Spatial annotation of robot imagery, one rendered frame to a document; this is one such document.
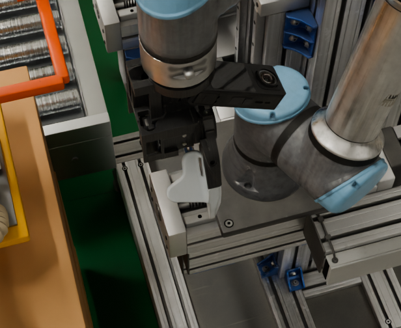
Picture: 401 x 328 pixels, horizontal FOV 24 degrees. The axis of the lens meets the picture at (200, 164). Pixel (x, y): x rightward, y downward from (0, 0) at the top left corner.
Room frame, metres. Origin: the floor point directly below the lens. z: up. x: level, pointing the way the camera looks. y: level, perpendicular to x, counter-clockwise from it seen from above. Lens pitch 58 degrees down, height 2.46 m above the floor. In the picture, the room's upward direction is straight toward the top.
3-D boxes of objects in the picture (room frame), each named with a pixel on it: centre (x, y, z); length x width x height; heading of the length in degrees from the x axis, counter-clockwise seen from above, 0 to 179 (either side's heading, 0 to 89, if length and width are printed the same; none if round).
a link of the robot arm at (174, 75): (0.58, 0.02, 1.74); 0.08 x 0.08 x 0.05
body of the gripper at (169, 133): (0.58, 0.03, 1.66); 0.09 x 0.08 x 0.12; 106
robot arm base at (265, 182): (0.88, -0.11, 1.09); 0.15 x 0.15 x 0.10
